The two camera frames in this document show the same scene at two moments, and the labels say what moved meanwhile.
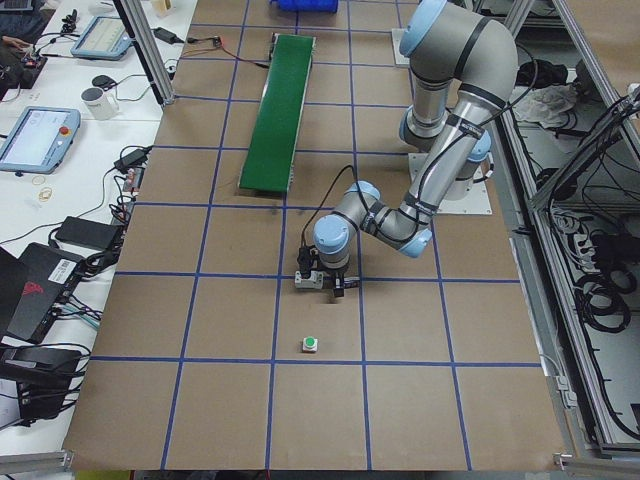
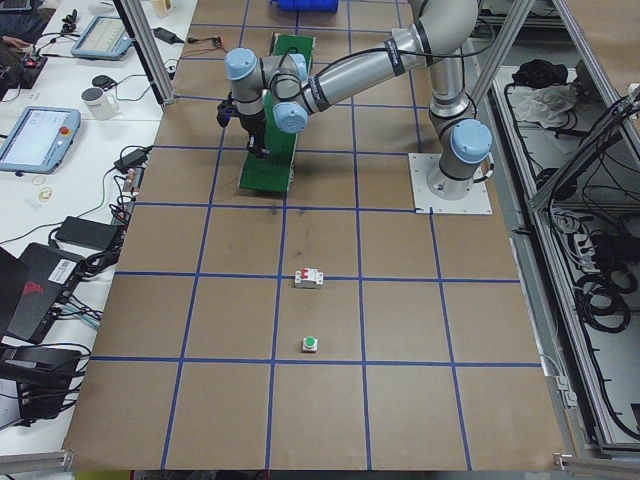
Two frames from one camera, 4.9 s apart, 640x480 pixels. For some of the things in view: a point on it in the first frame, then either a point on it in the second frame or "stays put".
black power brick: x=88 y=233 stays put
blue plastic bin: x=307 y=6 stays put
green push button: x=310 y=344 stays put
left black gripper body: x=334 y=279 -> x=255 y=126
